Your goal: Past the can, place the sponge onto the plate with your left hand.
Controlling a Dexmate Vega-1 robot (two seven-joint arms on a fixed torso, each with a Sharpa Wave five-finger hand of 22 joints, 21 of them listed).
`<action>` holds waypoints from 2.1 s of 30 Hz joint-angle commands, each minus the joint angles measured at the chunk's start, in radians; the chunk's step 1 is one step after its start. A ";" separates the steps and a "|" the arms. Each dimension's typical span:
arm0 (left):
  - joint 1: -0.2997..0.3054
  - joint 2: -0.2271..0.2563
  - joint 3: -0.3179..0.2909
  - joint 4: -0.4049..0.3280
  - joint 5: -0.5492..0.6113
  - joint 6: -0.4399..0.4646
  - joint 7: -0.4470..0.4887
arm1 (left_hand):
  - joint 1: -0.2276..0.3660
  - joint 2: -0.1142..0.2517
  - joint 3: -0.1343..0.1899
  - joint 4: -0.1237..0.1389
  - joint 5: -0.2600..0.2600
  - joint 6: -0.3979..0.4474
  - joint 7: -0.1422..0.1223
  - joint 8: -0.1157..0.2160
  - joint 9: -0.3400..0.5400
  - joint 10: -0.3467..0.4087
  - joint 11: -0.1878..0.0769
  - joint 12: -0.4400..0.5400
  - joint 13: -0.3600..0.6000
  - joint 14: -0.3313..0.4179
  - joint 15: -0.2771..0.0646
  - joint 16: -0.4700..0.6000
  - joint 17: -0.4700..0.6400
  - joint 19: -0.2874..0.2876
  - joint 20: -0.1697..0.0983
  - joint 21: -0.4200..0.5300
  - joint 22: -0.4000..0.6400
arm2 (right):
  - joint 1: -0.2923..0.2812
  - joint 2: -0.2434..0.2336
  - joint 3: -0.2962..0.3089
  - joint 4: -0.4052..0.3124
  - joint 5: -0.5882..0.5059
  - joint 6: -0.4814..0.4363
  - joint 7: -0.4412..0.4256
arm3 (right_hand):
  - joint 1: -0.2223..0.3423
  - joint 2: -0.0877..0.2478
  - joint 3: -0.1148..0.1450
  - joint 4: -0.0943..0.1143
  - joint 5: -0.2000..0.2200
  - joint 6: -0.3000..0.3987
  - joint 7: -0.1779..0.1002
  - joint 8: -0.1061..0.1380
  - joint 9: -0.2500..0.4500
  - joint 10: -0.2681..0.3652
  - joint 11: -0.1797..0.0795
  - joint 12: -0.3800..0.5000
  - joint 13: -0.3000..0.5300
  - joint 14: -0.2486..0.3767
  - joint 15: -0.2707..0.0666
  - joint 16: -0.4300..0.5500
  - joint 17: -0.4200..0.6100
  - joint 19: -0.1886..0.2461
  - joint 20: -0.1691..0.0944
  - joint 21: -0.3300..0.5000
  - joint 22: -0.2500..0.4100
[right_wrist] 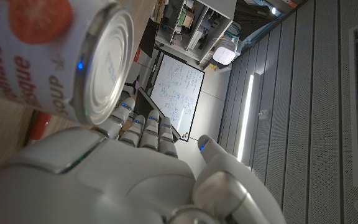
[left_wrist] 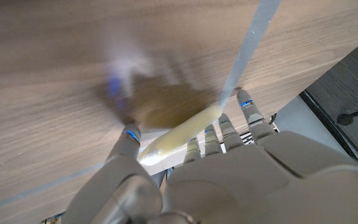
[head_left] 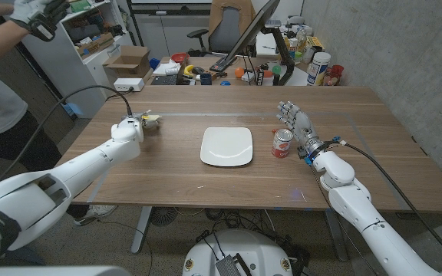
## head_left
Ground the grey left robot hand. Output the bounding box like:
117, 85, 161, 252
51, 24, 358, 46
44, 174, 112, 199
130, 110, 161, 130

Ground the gloved person hand with tracker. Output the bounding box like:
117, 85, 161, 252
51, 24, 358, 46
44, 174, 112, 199
9, 0, 71, 42

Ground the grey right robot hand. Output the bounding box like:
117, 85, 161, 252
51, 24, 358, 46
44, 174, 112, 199
276, 100, 324, 154

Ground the red and white tin can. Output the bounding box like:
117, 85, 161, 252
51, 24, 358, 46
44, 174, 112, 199
271, 128, 295, 159

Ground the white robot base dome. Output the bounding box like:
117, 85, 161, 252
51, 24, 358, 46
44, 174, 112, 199
182, 228, 294, 276

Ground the white square plate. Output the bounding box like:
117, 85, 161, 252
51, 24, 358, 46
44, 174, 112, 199
200, 126, 254, 168

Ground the white power box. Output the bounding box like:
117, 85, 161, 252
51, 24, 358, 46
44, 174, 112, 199
113, 77, 146, 93

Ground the black laptop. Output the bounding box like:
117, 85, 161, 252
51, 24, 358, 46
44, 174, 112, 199
150, 74, 183, 87

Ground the white wipes canister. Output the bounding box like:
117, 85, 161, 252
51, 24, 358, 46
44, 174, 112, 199
306, 51, 332, 87

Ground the open cardboard box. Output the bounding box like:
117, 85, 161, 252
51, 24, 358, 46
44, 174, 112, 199
102, 44, 152, 80

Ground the white shelf unit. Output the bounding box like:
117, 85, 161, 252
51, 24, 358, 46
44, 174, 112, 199
13, 0, 136, 119

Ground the printed brown cardboard box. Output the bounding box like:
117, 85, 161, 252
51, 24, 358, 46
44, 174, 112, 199
75, 32, 115, 58

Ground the blue floor object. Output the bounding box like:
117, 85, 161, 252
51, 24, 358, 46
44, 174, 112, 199
62, 102, 84, 118

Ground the yellow box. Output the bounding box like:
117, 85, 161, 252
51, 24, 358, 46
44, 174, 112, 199
305, 36, 325, 54

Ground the clear plastic bottle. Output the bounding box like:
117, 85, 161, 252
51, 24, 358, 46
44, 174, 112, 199
295, 25, 308, 54

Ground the white cabinet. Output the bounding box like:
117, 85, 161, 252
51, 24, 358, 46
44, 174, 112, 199
130, 2, 216, 61

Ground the black keyboard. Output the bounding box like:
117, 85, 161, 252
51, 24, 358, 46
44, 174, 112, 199
209, 55, 237, 73

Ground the black computer monitor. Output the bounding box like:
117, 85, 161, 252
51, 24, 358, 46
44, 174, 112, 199
224, 0, 282, 64

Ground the white sneaker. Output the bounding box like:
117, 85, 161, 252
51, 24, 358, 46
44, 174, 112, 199
74, 205, 117, 227

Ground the grey table leg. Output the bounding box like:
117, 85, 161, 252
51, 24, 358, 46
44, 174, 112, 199
324, 209, 349, 263
130, 206, 153, 255

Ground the grey office chair tan cover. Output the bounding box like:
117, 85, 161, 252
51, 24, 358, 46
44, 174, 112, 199
186, 0, 256, 54

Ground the grey finned module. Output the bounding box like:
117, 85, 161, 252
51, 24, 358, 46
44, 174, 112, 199
215, 255, 252, 276

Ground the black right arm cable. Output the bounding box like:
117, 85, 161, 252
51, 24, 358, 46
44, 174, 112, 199
335, 140, 442, 266

